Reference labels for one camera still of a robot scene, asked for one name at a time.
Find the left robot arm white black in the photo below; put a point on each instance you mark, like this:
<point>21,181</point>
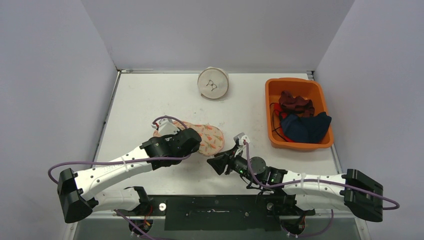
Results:
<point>86,191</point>

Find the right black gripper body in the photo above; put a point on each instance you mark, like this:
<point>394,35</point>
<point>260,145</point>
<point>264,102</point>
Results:
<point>226,162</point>

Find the orange plastic bin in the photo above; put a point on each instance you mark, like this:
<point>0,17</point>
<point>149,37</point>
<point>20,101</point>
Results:
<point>307,89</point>

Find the maroon garment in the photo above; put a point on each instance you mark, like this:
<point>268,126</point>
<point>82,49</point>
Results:
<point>296,105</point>

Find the round white mesh laundry bag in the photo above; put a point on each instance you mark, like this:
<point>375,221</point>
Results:
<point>213,83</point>

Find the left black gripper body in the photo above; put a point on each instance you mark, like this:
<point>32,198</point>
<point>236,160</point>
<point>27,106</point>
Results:
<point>170,136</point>

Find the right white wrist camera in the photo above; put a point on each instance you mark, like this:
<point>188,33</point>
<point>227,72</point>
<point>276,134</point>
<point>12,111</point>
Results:
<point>241,140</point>

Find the navy blue garment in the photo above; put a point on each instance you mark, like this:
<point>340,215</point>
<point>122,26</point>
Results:
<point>308,130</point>

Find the floral mesh laundry bag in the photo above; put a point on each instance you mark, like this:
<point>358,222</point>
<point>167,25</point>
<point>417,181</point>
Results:
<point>212,138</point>

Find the red black strappy garment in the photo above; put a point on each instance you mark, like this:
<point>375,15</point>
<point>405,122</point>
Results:
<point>277,115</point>

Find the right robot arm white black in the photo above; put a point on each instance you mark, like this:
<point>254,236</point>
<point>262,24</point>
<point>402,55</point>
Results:
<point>352,191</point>

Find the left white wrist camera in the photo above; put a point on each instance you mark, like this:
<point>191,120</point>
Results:
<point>164,126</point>

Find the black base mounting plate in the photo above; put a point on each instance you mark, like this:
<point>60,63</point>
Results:
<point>219,213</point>

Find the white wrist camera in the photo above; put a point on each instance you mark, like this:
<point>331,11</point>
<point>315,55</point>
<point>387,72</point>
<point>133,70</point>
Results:
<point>241,140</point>
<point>164,126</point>

